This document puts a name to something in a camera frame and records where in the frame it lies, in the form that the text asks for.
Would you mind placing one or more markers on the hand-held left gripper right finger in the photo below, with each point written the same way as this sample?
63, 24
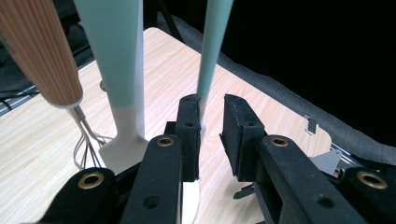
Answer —
244, 140

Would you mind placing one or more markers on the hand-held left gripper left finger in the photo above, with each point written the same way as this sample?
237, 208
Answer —
190, 140

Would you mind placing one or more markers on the grey metal table clamp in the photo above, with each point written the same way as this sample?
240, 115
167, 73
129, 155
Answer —
312, 124

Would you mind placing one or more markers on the black metal stand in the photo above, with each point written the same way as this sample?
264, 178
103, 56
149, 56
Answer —
166, 21

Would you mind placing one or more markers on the aluminium floor rail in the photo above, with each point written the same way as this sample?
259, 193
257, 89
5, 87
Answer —
349, 157

